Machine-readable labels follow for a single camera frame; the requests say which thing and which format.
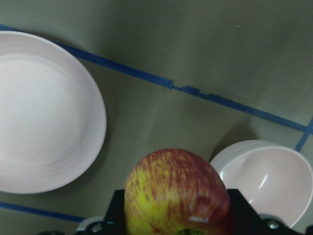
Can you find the pink bowl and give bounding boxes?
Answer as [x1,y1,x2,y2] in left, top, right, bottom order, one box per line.
[210,140,313,228]

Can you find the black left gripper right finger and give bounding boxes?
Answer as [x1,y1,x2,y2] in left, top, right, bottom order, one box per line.
[227,189,298,235]

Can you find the red yellow apple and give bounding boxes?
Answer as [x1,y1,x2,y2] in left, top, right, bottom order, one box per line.
[124,149,231,235]

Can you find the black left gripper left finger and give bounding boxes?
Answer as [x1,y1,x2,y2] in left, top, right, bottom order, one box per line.
[84,189,126,235]

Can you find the pink plate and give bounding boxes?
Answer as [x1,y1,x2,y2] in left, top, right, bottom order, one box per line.
[0,31,107,194]

